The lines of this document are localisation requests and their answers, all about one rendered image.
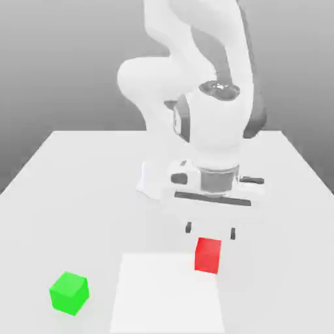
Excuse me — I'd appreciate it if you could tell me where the small green cube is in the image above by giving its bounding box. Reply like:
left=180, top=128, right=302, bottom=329
left=48, top=271, right=90, bottom=317

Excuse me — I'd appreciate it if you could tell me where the small red cube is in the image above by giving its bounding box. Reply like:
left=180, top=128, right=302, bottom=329
left=194, top=237, right=222, bottom=275

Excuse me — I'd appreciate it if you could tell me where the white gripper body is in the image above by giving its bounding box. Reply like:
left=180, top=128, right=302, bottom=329
left=160, top=182, right=267, bottom=221

